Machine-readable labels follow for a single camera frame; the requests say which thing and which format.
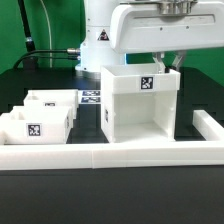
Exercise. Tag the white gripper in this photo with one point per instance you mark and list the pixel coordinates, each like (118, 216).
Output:
(142, 28)

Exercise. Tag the white drawer cabinet box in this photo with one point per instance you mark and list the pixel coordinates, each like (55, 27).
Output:
(138, 103)

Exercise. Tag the white front drawer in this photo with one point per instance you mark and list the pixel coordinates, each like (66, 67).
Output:
(38, 125)

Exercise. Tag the white drawer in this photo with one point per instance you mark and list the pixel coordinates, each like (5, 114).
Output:
(38, 125)
(53, 98)

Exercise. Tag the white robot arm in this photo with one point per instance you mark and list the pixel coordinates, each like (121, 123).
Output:
(96, 51)

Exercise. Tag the white rear drawer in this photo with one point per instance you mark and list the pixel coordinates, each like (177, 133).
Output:
(53, 98)

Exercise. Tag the white marker tag sheet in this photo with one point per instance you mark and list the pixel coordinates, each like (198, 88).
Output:
(89, 96)

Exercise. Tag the white U-shaped border fence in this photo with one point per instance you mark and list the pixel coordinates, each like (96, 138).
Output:
(121, 155)

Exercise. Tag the black pole stand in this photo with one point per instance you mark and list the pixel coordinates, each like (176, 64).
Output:
(29, 63)

